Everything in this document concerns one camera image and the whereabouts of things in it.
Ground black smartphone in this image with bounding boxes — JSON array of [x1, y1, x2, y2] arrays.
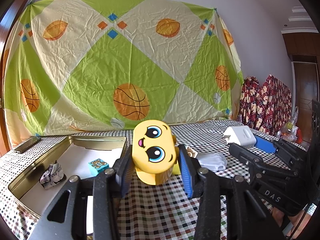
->
[[13, 137, 41, 154]]

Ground gold metal tin box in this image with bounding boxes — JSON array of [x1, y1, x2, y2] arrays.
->
[[8, 135, 127, 218]]

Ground green basketball pattern sheet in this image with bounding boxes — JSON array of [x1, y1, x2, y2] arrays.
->
[[4, 0, 244, 146]]

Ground yellow cartoon face toy block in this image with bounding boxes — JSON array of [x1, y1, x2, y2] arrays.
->
[[132, 120, 179, 185]]

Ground white power adapter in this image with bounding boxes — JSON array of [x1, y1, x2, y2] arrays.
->
[[223, 126, 257, 148]]

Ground red bear pattern fabric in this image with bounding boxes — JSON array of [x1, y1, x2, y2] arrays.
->
[[238, 75, 292, 135]]

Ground plastic bag with toys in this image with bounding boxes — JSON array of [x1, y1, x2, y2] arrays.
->
[[276, 106, 303, 144]]

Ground brown wooden door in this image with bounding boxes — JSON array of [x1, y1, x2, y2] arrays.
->
[[283, 33, 319, 145]]

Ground white folded cloth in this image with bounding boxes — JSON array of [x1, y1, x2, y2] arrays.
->
[[196, 153, 227, 172]]

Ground crumpled patterned paper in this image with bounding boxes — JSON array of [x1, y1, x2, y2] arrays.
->
[[39, 161, 66, 190]]

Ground checkered tablecloth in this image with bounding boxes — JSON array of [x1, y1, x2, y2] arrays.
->
[[0, 119, 307, 240]]

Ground teal bear picture block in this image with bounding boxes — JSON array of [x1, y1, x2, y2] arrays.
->
[[88, 158, 109, 176]]

